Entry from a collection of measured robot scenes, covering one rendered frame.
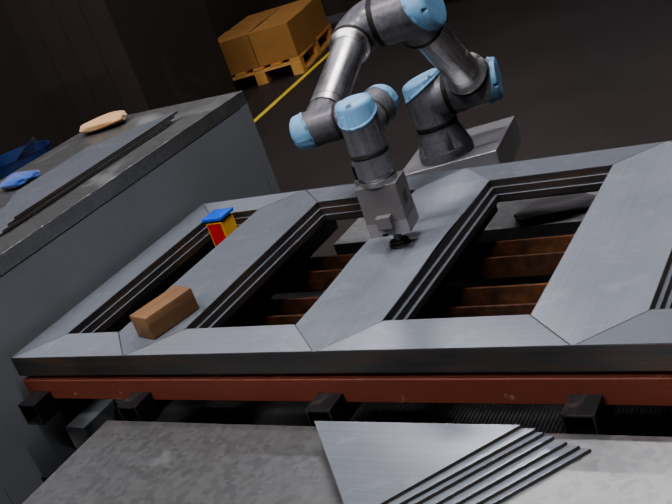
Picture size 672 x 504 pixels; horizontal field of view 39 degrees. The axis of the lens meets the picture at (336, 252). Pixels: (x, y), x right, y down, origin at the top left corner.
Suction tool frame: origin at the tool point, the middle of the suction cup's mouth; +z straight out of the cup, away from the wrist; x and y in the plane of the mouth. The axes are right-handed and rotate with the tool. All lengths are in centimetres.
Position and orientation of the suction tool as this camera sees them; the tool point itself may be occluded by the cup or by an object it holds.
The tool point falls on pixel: (402, 249)
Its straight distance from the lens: 187.9
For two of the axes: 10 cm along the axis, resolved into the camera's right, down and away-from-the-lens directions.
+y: 8.9, -1.4, -4.3
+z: 3.2, 8.7, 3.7
